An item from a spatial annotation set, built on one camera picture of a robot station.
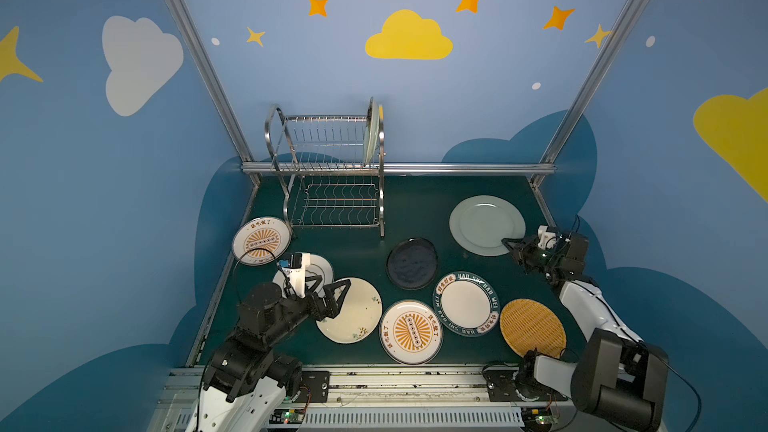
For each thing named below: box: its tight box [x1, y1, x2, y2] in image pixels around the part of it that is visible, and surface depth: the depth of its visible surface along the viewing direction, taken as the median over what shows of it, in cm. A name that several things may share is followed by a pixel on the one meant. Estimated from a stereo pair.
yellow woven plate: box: [499, 298, 567, 359], surface depth 86 cm
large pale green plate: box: [449, 195, 527, 257], surface depth 93 cm
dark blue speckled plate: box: [386, 237, 438, 291], surface depth 99 cm
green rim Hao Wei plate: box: [432, 271, 500, 337], surface depth 90 cm
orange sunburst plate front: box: [379, 300, 444, 365], surface depth 85 cm
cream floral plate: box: [316, 278, 383, 344], surface depth 86 cm
